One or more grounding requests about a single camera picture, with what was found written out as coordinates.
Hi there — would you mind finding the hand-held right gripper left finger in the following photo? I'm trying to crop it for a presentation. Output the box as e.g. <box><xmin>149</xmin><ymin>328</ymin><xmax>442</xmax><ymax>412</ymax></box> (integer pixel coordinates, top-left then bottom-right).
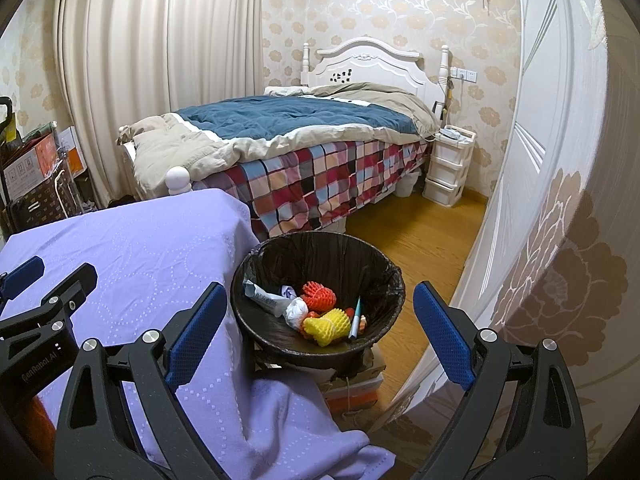
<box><xmin>52</xmin><ymin>282</ymin><xmax>229</xmax><ymax>480</ymax></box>

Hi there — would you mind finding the white bed headboard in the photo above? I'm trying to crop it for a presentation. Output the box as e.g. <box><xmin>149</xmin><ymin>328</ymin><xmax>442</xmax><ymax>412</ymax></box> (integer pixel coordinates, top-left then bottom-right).
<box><xmin>301</xmin><ymin>35</ymin><xmax>451</xmax><ymax>111</ymax></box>

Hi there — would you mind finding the black patterned crate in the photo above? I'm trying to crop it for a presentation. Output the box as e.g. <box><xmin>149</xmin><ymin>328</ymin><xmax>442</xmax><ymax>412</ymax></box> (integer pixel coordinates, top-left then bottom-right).
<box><xmin>9</xmin><ymin>169</ymin><xmax>81</xmax><ymax>231</ymax></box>

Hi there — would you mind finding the white plastic bag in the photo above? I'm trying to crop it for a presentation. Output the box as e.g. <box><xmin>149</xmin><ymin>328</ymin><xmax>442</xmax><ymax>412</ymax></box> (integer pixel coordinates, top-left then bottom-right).
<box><xmin>283</xmin><ymin>297</ymin><xmax>310</xmax><ymax>330</ymax></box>

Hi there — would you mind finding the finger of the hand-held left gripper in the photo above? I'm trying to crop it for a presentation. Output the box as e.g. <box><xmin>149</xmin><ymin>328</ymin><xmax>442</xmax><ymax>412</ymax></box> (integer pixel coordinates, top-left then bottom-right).
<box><xmin>30</xmin><ymin>263</ymin><xmax>99</xmax><ymax>332</ymax></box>
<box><xmin>0</xmin><ymin>255</ymin><xmax>46</xmax><ymax>302</ymax></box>

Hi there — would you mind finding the yellow foam fruit net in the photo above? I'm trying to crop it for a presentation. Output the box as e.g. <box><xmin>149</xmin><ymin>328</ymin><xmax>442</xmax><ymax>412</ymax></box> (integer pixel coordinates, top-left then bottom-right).
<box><xmin>301</xmin><ymin>308</ymin><xmax>352</xmax><ymax>347</ymax></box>

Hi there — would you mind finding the checkered bed sheet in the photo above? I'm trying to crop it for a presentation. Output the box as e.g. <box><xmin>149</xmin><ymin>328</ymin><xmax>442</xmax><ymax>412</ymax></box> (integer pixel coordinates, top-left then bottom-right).
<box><xmin>207</xmin><ymin>137</ymin><xmax>431</xmax><ymax>241</ymax></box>

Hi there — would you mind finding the blue and beige duvet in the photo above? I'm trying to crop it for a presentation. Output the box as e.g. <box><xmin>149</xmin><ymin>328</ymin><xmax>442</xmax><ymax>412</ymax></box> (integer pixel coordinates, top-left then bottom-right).
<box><xmin>117</xmin><ymin>82</ymin><xmax>441</xmax><ymax>184</ymax></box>

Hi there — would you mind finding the bin with black liner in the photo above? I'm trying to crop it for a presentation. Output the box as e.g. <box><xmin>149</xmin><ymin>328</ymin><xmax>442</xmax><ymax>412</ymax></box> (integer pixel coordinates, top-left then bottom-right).
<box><xmin>230</xmin><ymin>231</ymin><xmax>406</xmax><ymax>379</ymax></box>

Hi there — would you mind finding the white bedpost knob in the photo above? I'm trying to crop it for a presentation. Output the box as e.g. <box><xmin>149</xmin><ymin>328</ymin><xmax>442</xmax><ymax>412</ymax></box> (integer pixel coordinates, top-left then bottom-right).
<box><xmin>164</xmin><ymin>165</ymin><xmax>194</xmax><ymax>196</ymax></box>

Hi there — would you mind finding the white plastic drawer unit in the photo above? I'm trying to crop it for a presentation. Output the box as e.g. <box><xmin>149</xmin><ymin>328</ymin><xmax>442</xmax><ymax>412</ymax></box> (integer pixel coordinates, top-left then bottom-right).
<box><xmin>422</xmin><ymin>124</ymin><xmax>475</xmax><ymax>207</ymax></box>

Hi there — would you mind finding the cream curtain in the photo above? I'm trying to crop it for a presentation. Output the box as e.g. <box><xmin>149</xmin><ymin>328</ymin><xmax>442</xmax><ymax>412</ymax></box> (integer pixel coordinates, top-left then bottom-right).
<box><xmin>52</xmin><ymin>0</ymin><xmax>266</xmax><ymax>201</ymax></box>

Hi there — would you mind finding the white panelled door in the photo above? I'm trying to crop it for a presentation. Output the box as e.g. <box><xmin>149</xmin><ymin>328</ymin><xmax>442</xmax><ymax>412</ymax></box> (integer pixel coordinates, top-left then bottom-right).
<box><xmin>395</xmin><ymin>0</ymin><xmax>609</xmax><ymax>414</ymax></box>

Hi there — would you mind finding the purple tablecloth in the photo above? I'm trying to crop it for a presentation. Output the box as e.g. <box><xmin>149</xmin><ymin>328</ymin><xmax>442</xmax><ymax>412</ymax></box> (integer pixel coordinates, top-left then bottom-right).
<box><xmin>0</xmin><ymin>187</ymin><xmax>399</xmax><ymax>480</ymax></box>

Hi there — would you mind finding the black trolley handle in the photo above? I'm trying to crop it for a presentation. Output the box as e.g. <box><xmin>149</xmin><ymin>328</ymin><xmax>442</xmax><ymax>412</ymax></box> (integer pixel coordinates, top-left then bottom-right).
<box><xmin>0</xmin><ymin>95</ymin><xmax>21</xmax><ymax>221</ymax></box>

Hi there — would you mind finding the white and teal toothpaste tube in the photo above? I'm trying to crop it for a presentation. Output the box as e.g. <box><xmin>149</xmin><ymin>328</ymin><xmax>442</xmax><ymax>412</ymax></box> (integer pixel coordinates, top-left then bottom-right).
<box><xmin>348</xmin><ymin>296</ymin><xmax>362</xmax><ymax>342</ymax></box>

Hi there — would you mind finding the beige pillow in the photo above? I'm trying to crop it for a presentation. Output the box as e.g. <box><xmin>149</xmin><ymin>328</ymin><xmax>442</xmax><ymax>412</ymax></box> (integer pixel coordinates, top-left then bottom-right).
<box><xmin>263</xmin><ymin>84</ymin><xmax>314</xmax><ymax>97</ymax></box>

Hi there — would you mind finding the white and blue packet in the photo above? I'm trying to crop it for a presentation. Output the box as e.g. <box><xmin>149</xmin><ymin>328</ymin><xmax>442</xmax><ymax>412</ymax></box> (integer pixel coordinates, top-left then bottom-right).
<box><xmin>243</xmin><ymin>279</ymin><xmax>286</xmax><ymax>317</ymax></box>

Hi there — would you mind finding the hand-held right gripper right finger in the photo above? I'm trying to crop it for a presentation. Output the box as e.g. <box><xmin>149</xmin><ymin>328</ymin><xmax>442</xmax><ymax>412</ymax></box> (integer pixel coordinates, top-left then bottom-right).
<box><xmin>413</xmin><ymin>281</ymin><xmax>589</xmax><ymax>480</ymax></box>

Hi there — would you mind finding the cardboard box with orange print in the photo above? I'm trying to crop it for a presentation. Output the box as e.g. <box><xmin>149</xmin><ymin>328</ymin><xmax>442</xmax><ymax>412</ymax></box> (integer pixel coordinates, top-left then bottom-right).
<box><xmin>320</xmin><ymin>347</ymin><xmax>387</xmax><ymax>414</ymax></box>

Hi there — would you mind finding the small white waste bin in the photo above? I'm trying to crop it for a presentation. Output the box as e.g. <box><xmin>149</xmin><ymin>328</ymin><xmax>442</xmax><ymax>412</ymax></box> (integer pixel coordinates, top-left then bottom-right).
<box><xmin>394</xmin><ymin>169</ymin><xmax>422</xmax><ymax>198</ymax></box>

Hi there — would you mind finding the orange foam fruit net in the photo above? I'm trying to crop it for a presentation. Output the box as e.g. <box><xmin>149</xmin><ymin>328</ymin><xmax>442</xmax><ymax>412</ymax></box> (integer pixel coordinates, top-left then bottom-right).
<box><xmin>302</xmin><ymin>280</ymin><xmax>337</xmax><ymax>311</ymax></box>

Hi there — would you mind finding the orange and white box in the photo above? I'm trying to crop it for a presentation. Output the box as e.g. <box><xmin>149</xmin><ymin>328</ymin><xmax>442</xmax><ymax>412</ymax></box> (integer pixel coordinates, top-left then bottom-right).
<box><xmin>55</xmin><ymin>125</ymin><xmax>84</xmax><ymax>179</ymax></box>

